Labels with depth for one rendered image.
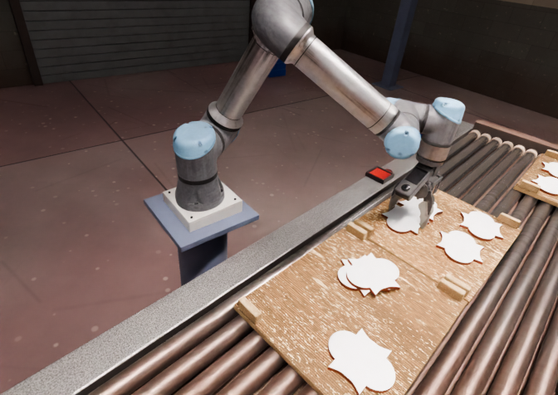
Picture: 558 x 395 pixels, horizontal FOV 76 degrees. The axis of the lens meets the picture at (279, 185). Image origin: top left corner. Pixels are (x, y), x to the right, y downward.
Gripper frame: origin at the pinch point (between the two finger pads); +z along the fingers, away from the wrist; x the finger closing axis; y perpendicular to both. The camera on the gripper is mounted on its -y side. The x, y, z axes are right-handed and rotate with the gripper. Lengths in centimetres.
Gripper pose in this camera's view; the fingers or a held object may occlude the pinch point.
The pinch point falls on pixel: (404, 218)
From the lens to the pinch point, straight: 111.3
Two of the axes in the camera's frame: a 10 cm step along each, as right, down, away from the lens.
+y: 7.2, -3.0, 6.3
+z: -1.1, 8.5, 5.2
